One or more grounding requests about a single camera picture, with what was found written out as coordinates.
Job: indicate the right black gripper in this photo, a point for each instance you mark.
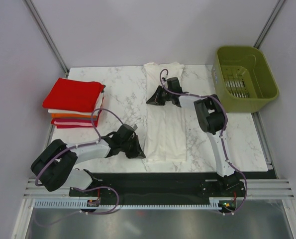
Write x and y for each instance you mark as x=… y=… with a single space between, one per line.
x=155 y=100

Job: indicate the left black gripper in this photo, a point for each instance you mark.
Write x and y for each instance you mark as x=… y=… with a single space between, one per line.
x=137 y=153

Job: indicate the white t shirt robot print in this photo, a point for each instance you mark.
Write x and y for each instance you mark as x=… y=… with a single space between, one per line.
x=166 y=126

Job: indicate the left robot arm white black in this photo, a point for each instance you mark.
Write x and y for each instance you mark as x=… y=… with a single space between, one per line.
x=55 y=166

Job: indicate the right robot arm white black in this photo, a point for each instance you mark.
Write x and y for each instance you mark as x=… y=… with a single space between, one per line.
x=211 y=118

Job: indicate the pink red folded shirts bottom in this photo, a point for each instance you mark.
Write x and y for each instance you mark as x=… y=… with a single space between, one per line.
x=73 y=123

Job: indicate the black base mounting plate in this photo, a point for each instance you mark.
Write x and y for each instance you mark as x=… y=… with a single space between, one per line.
x=163 y=188

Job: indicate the olive green plastic basket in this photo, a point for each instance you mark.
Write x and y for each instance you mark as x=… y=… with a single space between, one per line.
x=242 y=79

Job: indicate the orange folded t shirt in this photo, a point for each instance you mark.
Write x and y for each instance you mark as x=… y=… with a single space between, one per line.
x=68 y=114

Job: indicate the red folded t shirt top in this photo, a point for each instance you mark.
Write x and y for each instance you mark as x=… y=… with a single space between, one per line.
x=73 y=95

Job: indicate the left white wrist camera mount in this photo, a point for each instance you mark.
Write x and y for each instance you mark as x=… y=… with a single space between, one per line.
x=135 y=127

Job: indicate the white slotted cable duct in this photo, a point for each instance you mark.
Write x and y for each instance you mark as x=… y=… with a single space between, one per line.
x=91 y=204

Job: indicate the right aluminium frame post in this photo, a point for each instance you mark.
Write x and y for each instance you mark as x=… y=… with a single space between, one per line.
x=269 y=23

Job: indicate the aluminium frame post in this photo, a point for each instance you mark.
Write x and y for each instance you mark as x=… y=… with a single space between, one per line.
x=269 y=23
x=45 y=33

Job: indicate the aluminium rail base frame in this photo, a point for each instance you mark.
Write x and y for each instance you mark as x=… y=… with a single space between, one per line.
x=260 y=187

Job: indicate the left aluminium frame post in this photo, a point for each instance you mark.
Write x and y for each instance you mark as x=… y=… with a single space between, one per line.
x=45 y=33

